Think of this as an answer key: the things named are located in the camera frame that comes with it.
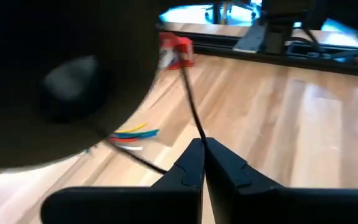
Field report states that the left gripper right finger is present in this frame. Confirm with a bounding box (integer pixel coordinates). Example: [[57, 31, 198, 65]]
[[204, 137, 358, 224]]

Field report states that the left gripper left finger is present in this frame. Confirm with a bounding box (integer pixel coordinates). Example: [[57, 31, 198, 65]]
[[40, 138, 206, 224]]

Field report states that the long thin black cord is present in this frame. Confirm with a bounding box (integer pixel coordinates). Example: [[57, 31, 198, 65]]
[[94, 63, 209, 175]]

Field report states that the black round cord spool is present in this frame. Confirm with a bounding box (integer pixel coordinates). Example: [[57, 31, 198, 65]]
[[0, 0, 167, 174]]

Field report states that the bundle of coloured tubes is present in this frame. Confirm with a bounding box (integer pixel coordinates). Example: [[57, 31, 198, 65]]
[[115, 122, 149, 134]]

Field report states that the red tape dispenser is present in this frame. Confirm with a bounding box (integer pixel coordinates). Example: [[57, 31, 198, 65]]
[[158, 32, 195, 71]]

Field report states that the bundle of coloured wires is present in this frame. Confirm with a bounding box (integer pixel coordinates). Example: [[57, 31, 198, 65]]
[[116, 144, 144, 152]]

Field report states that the colourful cable bundle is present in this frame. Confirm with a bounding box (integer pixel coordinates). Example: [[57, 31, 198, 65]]
[[109, 137, 140, 144]]

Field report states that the bundle of coloured cables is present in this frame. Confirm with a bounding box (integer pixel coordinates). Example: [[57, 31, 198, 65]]
[[129, 129, 160, 138]]

